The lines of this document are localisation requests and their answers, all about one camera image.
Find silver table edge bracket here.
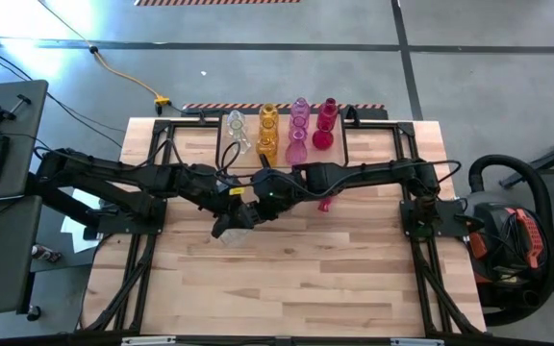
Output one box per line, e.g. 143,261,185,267
120,335,178,346
390,337,445,346

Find hazard striped cable cover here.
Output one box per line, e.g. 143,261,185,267
182,102,389,121

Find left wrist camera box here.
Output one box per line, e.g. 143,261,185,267
211,213,234,240

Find black aluminium table frame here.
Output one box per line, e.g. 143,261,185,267
77,116,488,346

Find small clear glass vase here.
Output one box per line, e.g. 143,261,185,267
231,127,253,156

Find tall red glass vase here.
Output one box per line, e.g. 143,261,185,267
316,97,340,126

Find grey desk with mouse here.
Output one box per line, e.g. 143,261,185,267
0,194,43,318

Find grey desk with keyboard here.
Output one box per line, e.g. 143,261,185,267
0,79,50,204

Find round red glass vase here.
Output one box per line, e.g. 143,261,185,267
311,122,336,151

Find squat red glass vase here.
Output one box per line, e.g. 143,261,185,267
317,195,339,214

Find tall pink glass vase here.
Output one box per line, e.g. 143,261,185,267
290,97,311,121

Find wide yellow glass vase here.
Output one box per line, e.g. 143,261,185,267
255,136,279,168

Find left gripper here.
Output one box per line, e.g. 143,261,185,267
199,175,259,232

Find small dark bottle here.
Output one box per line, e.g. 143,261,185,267
30,243,63,264

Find black and orange machine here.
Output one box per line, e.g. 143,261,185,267
466,201,547,309

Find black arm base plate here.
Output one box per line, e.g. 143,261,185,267
400,199,471,240
96,199,168,236

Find wooden shelf with black frame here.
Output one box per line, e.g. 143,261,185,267
214,111,350,186

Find black corrugated hose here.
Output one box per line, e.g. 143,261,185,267
467,153,554,328

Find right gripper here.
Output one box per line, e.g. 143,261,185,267
245,167,307,229

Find yellow extension cable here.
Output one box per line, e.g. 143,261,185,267
36,0,172,108

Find clear bulbous glass vase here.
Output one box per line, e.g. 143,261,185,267
226,109,248,136

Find pink ribbed flared vase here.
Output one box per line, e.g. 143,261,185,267
285,129,309,166

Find white paper sheet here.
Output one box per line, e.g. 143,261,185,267
59,185,114,255

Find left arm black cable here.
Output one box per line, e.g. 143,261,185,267
161,138,243,186

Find clear ribbed glass bottle vase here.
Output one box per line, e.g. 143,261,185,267
218,228,254,248

